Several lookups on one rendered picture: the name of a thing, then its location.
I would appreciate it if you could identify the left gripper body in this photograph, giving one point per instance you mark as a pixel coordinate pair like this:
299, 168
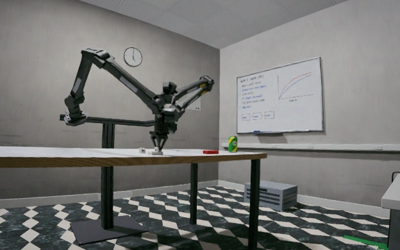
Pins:
167, 98

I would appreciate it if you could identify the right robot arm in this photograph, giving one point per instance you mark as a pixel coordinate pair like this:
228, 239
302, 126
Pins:
104, 60

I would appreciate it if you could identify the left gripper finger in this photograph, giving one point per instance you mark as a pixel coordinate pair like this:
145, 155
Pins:
173, 101

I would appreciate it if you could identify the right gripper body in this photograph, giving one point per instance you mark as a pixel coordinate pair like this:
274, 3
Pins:
158, 129

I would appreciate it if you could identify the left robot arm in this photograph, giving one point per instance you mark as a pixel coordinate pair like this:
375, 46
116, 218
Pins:
202, 86

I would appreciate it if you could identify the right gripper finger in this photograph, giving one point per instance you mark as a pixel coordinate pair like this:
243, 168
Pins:
153, 138
158, 141

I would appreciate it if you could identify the green and yellow drink can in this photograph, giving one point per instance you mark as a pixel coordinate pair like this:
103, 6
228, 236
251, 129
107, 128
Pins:
232, 144

